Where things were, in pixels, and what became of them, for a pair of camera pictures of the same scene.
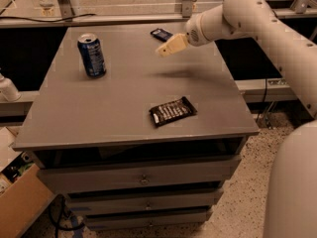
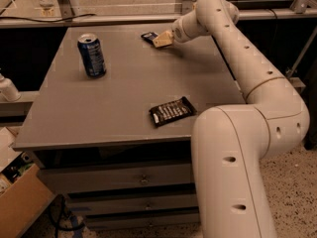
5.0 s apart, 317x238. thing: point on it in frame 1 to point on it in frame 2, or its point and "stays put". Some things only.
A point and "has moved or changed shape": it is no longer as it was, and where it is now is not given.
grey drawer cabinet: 134,140 stays put
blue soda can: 92,55 stays put
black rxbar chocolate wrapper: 171,110 stays put
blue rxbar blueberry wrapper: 161,35 has moved or changed shape
